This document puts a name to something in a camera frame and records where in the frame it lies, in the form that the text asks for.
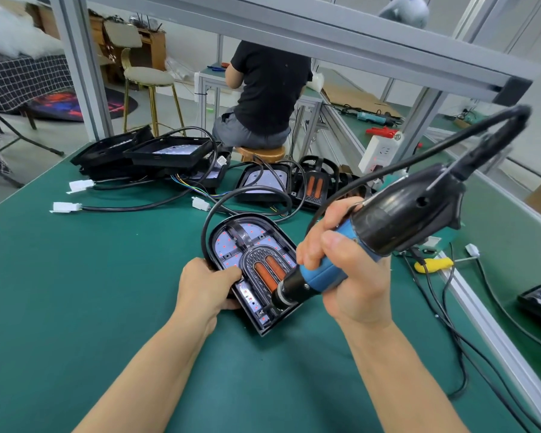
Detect person's left hand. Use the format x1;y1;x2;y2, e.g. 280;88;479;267
173;257;245;337

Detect person's right hand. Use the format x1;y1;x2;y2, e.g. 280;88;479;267
295;195;394;332

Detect black cover orange strips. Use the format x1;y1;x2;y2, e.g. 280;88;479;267
298;155;341;209
239;245;296;300
338;171;373;200

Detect blue black electric screwdriver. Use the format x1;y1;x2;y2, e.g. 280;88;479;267
272;105;532;310

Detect stack of unassembled lamp housings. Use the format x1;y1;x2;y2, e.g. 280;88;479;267
52;126;296;215

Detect person's left forearm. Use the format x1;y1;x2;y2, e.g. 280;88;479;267
72;315;213;433

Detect yellow plug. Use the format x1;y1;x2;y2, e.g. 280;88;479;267
415;256;456;274

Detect white power strip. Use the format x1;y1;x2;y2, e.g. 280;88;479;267
359;131;403;175

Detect round brown wooden stool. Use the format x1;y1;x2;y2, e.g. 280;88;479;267
239;145;288;164

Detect teal hand tool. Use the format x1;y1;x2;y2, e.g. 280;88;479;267
354;109;400;125

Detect small green workbench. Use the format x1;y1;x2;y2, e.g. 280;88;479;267
194;67;328;157

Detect round beige stool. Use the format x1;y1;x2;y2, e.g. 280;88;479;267
124;67;187;137

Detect colourful round rug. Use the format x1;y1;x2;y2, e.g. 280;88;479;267
22;87;139;123

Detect brown wooden cabinet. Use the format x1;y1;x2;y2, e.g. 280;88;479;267
88;15;168;76

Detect white handheld device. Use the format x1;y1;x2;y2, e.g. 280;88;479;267
379;0;430;31

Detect black checked cloth table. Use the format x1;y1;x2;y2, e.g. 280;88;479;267
0;54;75;175

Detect white plastic bags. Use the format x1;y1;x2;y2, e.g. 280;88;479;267
0;2;64;61

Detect aluminium shelf frame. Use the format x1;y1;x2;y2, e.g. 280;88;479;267
36;0;541;172

